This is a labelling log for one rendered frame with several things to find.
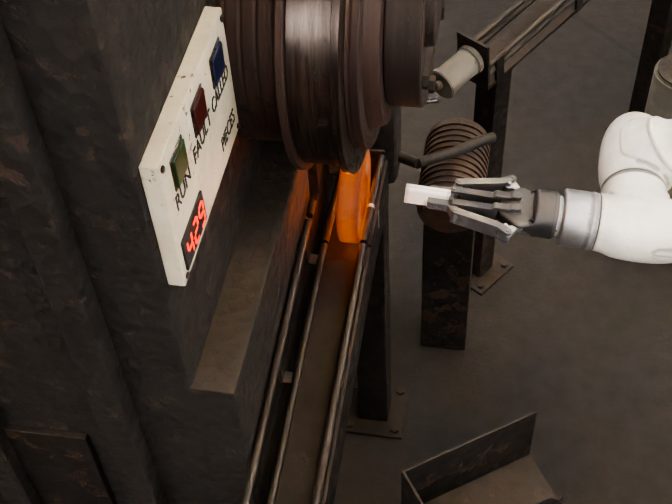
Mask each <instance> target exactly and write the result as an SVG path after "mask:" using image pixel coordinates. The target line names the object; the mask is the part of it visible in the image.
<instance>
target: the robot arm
mask: <svg viewBox="0 0 672 504"><path fill-rule="evenodd" d="M598 177H599V185H600V189H601V193H597V192H589V191H582V190H575V189H569V188H567V189H565V190H564V191H563V194H562V196H560V193H558V191H551V190H545V189H537V190H536V191H529V190H527V189H525V188H520V187H519V185H518V184H517V183H516V178H517V177H516V176H515V175H509V176H505V177H502V178H458V179H456V181H455V183H454V185H453V186H452V187H443V186H437V185H430V187H428V186H421V185H415V184H408V183H407V184H406V190H405V197H404V202H405V203H412V204H418V205H425V206H427V208H429V209H434V210H441V211H446V212H447V213H448V214H449V217H450V222H451V223H454V224H457V225H460V226H463V227H466V228H469V229H472V230H475V231H477V232H480V233H483V234H486V235H489V236H492V237H495V238H496V239H498V240H499V241H501V242H502V243H504V244H508V243H509V241H510V238H511V237H512V236H513V235H514V234H515V233H518V234H520V233H526V232H527V233H529V235H530V236H532V237H538V238H544V239H551V238H553V236H555V242H556V244H557V245H560V246H567V247H573V248H580V249H583V250H592V251H596V252H599V253H602V254H604V255H606V256H608V257H611V258H615V259H619V260H624V261H630V262H638V263H650V264H668V263H672V199H670V196H669V194H668V192H667V191H668V190H669V189H670V188H671V187H672V119H664V118H661V117H659V116H654V117H653V116H651V115H649V114H646V113H642V112H629V113H625V114H623V115H621V116H619V117H618V118H616V119H615V120H614V121H613V122H612V123H611V124H610V126H609V127H608V128H607V130H606V132H605V134H604V137H603V139H602V143H601V147H600V153H599V163H598ZM498 199H499V200H498ZM496 214H497V215H496Z"/></svg>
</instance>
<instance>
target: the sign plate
mask: <svg viewBox="0 0 672 504"><path fill-rule="evenodd" d="M223 21H224V16H223V14H222V10H221V8H220V7H207V6H206V7H204V9H203V12H202V14H201V17H200V19H199V21H198V24H197V26H196V29H195V31H194V34H193V36H192V38H191V41H190V43H189V46H188V48H187V51H186V53H185V55H184V58H183V60H182V63H181V65H180V68H179V70H178V72H177V75H176V77H175V80H174V82H173V85H172V87H171V89H170V92H169V94H168V97H167V99H166V102H165V104H164V106H163V109H162V111H161V114H160V116H159V119H158V121H157V123H156V126H155V128H154V131H153V133H152V136H151V138H150V140H149V143H148V145H147V148H146V150H145V153H144V155H143V157H142V160H141V162H140V165H139V167H138V168H139V172H140V176H141V180H142V184H143V187H144V191H145V195H146V199H147V203H148V207H149V211H150V214H151V218H152V222H153V226H154V230H155V234H156V238H157V241H158V245H159V249H160V253H161V257H162V261H163V265H164V269H165V272H166V276H167V280H168V284H170V285H178V286H185V285H186V283H187V280H188V279H189V278H190V271H191V268H192V265H193V262H194V259H195V256H196V253H197V250H198V247H199V244H200V241H201V238H202V235H203V232H204V229H205V226H206V224H207V221H208V218H209V215H210V212H211V209H212V206H213V203H214V200H215V197H216V194H217V191H218V188H219V185H220V182H221V179H222V176H223V173H224V170H225V167H226V164H227V161H228V158H229V155H230V152H231V149H232V146H233V143H234V141H235V138H236V135H237V132H238V130H239V129H240V123H239V121H238V115H237V108H236V101H235V95H234V88H233V82H232V75H231V69H230V62H229V56H228V49H227V43H226V36H225V30H224V23H223ZM219 41H221V42H222V49H223V55H224V61H225V68H224V70H223V73H222V76H221V79H220V81H219V84H218V86H215V81H214V75H213V69H212V63H211V60H212V57H213V55H214V52H215V50H216V47H217V44H218V42H219ZM201 88H204V94H205V99H206V105H207V110H208V114H207V116H206V119H205V122H204V125H203V127H202V130H201V133H200V134H199V135H198V134H197V130H196V125H195V120H194V115H193V107H194V104H195V102H196V99H197V96H198V94H199V91H200V89H201ZM181 139H184V142H185V147H186V152H187V156H188V161H189V165H188V168H187V171H186V173H185V176H184V179H183V181H182V184H181V187H180V188H178V187H177V183H176V178H175V174H174V170H173V165H172V161H173V159H174V156H175V154H176V151H177V148H178V146H179V143H180V141H181ZM201 200H203V204H204V209H205V214H206V218H204V213H203V215H202V218H200V219H199V215H198V211H200V216H201V213H202V210H204V209H203V208H202V204H201V206H200V209H199V208H198V207H199V204H200V201H201ZM195 216H197V217H198V222H199V224H198V230H197V233H196V239H197V240H198V237H199V234H200V239H199V242H198V244H196V243H195V238H194V237H195V231H196V228H197V221H195V224H194V226H193V221H194V219H195ZM204 219H205V220H206V221H205V224H204V227H203V228H202V225H203V222H204ZM191 232H192V236H193V241H194V245H195V250H194V249H193V245H192V248H191V250H190V251H189V252H188V249H187V242H188V245H189V248H190V245H191V242H193V241H192V240H191V236H190V234H191Z"/></svg>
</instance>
